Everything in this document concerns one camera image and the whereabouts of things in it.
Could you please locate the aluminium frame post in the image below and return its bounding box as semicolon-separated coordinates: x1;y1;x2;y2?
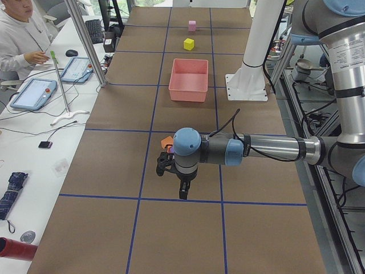
64;0;107;87

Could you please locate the blue teach pendant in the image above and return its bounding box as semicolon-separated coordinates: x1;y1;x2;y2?
60;57;93;83
10;78;58;110

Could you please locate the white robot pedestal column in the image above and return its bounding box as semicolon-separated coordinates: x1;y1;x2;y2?
225;0;286;102

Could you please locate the far blue teach pendant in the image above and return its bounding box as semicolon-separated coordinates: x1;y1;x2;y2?
60;57;93;83

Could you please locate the pink plastic bin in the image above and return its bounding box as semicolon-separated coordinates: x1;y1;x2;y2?
168;58;209;103

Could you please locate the yellow foam block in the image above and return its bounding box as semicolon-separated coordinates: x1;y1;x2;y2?
183;38;194;51

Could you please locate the small black device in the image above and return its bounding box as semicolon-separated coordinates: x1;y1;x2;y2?
38;141;52;149

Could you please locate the near blue teach pendant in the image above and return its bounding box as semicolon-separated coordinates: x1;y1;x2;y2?
10;78;58;110

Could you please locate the orange foam block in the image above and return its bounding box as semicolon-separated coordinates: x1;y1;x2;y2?
160;136;173;149

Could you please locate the red cylinder bottle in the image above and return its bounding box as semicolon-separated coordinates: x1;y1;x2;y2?
1;237;38;261

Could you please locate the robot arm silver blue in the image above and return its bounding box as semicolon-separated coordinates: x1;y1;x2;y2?
156;1;364;199

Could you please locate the person in white hoodie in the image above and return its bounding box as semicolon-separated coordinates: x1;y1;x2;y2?
1;1;52;80

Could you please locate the black computer mouse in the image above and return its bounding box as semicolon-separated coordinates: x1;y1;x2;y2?
65;49;78;57

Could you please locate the silver stick with green tip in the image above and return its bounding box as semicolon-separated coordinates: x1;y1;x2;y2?
50;50;90;126

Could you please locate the folded navy umbrella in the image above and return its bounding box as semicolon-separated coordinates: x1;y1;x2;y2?
1;172;28;234

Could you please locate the pink foam block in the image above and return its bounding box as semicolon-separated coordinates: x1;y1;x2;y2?
188;20;196;32

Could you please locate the black brown box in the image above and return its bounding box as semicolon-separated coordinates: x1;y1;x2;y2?
103;31;116;53

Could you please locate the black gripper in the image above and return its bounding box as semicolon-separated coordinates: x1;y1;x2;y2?
156;152;190;200

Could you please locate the black keyboard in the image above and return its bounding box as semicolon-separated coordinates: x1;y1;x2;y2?
85;19;103;44

